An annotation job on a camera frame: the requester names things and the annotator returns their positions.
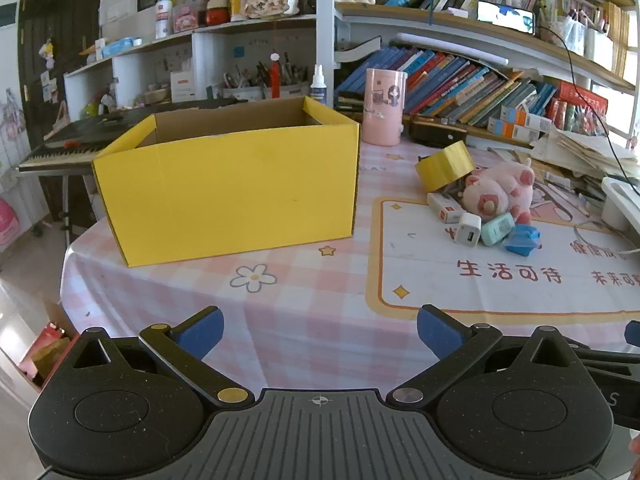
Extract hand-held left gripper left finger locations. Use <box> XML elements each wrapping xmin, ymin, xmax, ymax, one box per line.
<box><xmin>70</xmin><ymin>306</ymin><xmax>256</xmax><ymax>408</ymax></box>

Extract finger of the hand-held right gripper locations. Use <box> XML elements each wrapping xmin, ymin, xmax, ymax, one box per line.
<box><xmin>597</xmin><ymin>379</ymin><xmax>640</xmax><ymax>431</ymax></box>
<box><xmin>572</xmin><ymin>319</ymin><xmax>640</xmax><ymax>378</ymax></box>

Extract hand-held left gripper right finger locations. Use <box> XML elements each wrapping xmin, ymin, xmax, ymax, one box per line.
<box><xmin>386</xmin><ymin>304</ymin><xmax>576</xmax><ymax>408</ymax></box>

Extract white charger plug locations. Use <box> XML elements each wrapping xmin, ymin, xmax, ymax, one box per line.
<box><xmin>456</xmin><ymin>211</ymin><xmax>482</xmax><ymax>248</ymax></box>

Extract teal power bank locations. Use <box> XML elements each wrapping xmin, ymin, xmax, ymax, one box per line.
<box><xmin>481</xmin><ymin>212</ymin><xmax>516</xmax><ymax>247</ymax></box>

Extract blue plastic toy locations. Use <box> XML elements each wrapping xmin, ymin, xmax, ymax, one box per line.
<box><xmin>504</xmin><ymin>224</ymin><xmax>543</xmax><ymax>258</ymax></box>

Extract yellow cardboard box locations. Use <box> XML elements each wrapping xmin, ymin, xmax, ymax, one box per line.
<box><xmin>91</xmin><ymin>95</ymin><xmax>361</xmax><ymax>268</ymax></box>

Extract pink pig plush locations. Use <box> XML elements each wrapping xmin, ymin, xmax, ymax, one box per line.
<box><xmin>460</xmin><ymin>157</ymin><xmax>536</xmax><ymax>226</ymax></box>

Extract white rectangular charger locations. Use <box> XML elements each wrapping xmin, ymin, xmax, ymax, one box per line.
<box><xmin>426</xmin><ymin>191</ymin><xmax>463</xmax><ymax>223</ymax></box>

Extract white plastic device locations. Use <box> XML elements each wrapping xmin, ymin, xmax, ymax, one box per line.
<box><xmin>600</xmin><ymin>176</ymin><xmax>640</xmax><ymax>233</ymax></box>

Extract red carton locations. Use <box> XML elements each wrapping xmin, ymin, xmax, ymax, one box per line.
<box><xmin>17</xmin><ymin>322</ymin><xmax>81</xmax><ymax>391</ymax></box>

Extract yellow tape roll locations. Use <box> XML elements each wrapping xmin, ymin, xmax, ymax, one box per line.
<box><xmin>415</xmin><ymin>141</ymin><xmax>476</xmax><ymax>193</ymax></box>

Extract pile of papers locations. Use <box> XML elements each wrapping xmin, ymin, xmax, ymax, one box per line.
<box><xmin>487</xmin><ymin>127</ymin><xmax>640</xmax><ymax>211</ymax></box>

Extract black wooden box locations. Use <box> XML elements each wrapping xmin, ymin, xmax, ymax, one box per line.
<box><xmin>409</xmin><ymin>115</ymin><xmax>468</xmax><ymax>150</ymax></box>

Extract orange white carton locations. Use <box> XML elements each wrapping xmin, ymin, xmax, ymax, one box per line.
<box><xmin>487</xmin><ymin>105</ymin><xmax>553</xmax><ymax>142</ymax></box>

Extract pink backpack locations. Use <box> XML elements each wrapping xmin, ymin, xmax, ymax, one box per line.
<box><xmin>0</xmin><ymin>197</ymin><xmax>21</xmax><ymax>247</ymax></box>

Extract pink cartoon tumbler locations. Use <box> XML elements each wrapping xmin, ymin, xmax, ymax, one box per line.
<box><xmin>361</xmin><ymin>67</ymin><xmax>408</xmax><ymax>146</ymax></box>

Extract black keyboard piano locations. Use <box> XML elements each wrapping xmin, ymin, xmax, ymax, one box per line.
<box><xmin>17</xmin><ymin>99</ymin><xmax>248</xmax><ymax>175</ymax></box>

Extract red book box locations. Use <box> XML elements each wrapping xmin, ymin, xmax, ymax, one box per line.
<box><xmin>555</xmin><ymin>80</ymin><xmax>610</xmax><ymax>116</ymax></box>

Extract white pen holder with pens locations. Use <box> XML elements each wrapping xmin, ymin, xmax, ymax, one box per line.
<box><xmin>263</xmin><ymin>52</ymin><xmax>309</xmax><ymax>100</ymax></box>
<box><xmin>222</xmin><ymin>62</ymin><xmax>266</xmax><ymax>102</ymax></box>

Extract white box with red label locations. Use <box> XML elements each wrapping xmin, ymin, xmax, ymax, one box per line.
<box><xmin>170</xmin><ymin>70</ymin><xmax>195</xmax><ymax>103</ymax></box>

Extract white spray bottle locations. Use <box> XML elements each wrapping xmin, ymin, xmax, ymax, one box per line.
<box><xmin>309</xmin><ymin>64</ymin><xmax>328</xmax><ymax>107</ymax></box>

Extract white cubby shelf unit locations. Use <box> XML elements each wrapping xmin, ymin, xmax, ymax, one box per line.
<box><xmin>64</xmin><ymin>12</ymin><xmax>321</xmax><ymax>111</ymax></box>

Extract white stationery holder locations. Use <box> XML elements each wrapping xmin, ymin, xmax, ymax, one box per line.
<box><xmin>562</xmin><ymin>14</ymin><xmax>615</xmax><ymax>72</ymax></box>

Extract blue tissue pack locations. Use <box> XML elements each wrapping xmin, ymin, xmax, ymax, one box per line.
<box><xmin>102</xmin><ymin>36</ymin><xmax>142</xmax><ymax>58</ymax></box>

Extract pink box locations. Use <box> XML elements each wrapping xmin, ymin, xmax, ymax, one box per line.
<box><xmin>172</xmin><ymin>4</ymin><xmax>198</xmax><ymax>34</ymax></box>

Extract white bottle with blue cap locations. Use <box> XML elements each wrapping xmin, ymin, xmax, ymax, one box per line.
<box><xmin>155</xmin><ymin>0</ymin><xmax>173</xmax><ymax>40</ymax></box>

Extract smartphone with lit screen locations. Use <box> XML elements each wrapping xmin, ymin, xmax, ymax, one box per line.
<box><xmin>476</xmin><ymin>0</ymin><xmax>537</xmax><ymax>36</ymax></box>

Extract dark wooden door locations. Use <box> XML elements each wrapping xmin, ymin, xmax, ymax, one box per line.
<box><xmin>17</xmin><ymin>0</ymin><xmax>103</xmax><ymax>221</ymax></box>

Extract white wooden bookshelf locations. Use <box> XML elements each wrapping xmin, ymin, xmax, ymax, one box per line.
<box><xmin>316</xmin><ymin>0</ymin><xmax>640</xmax><ymax>151</ymax></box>

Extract black cable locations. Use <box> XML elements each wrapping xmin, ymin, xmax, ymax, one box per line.
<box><xmin>537</xmin><ymin>7</ymin><xmax>640</xmax><ymax>183</ymax></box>

